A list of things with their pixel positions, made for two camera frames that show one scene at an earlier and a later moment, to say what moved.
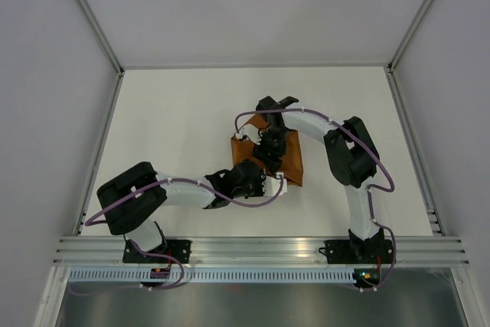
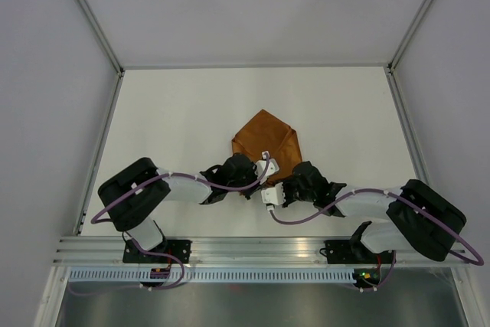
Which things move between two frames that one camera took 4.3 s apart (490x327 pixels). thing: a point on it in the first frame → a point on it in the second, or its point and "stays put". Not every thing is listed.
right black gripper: (262, 151) → (287, 198)
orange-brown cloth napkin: (290, 165) stays put
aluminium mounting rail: (446, 251) stays put
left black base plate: (180, 248) stays put
